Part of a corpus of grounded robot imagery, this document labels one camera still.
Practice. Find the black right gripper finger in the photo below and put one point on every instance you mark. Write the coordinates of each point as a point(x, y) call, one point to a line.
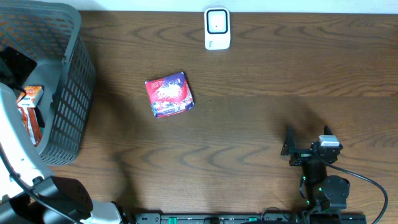
point(327, 131)
point(289, 146)

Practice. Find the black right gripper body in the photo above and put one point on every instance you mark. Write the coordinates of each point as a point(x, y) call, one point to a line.
point(306, 152)

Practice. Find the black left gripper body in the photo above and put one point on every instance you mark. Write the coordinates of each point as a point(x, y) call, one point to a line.
point(5, 73)

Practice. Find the orange brown snack bar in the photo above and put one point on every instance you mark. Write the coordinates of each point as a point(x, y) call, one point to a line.
point(29, 120)

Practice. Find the red purple snack packet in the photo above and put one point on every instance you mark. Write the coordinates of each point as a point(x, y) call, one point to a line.
point(169, 95)

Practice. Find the small orange tissue pack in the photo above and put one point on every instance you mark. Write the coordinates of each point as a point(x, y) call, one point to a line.
point(30, 97)

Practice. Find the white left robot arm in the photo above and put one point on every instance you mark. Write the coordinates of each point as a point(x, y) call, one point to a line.
point(30, 192)

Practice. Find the white barcode scanner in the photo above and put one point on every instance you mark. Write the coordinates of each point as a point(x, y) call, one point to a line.
point(217, 28)

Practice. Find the grey plastic mesh basket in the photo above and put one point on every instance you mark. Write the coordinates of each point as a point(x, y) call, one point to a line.
point(49, 34)

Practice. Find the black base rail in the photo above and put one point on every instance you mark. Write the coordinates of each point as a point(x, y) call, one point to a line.
point(156, 218)

